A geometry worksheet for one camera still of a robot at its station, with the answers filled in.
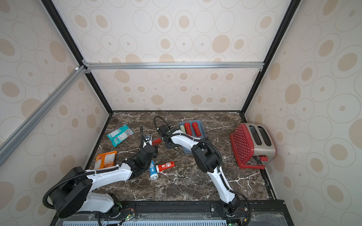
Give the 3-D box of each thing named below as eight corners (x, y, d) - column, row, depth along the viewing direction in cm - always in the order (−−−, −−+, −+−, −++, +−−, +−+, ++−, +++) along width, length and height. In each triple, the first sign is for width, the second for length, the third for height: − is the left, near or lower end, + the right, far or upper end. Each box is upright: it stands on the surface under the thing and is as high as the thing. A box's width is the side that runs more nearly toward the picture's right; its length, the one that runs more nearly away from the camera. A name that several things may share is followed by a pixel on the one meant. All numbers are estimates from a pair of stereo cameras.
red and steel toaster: (237, 169, 90) (247, 155, 76) (229, 137, 106) (236, 121, 92) (267, 169, 90) (282, 155, 76) (254, 137, 106) (265, 121, 92)
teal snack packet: (114, 146, 100) (112, 144, 98) (108, 137, 106) (106, 134, 103) (134, 134, 107) (133, 131, 105) (127, 126, 113) (126, 123, 110)
